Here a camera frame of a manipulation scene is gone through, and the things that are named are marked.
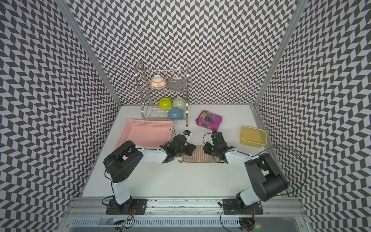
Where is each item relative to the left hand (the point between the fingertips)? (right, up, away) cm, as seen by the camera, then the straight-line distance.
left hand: (195, 148), depth 92 cm
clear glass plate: (-13, +44, +8) cm, 46 cm away
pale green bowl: (-12, +32, +20) cm, 39 cm away
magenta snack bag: (+10, +18, +11) cm, 23 cm away
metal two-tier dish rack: (-18, +34, -11) cm, 40 cm away
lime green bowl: (-23, +30, +18) cm, 42 cm away
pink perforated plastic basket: (-35, +9, +10) cm, 37 cm away
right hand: (+5, -1, -1) cm, 6 cm away
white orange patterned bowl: (-23, +42, -3) cm, 48 cm away
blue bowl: (-14, +23, +13) cm, 30 cm away
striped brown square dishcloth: (+2, -2, -11) cm, 12 cm away
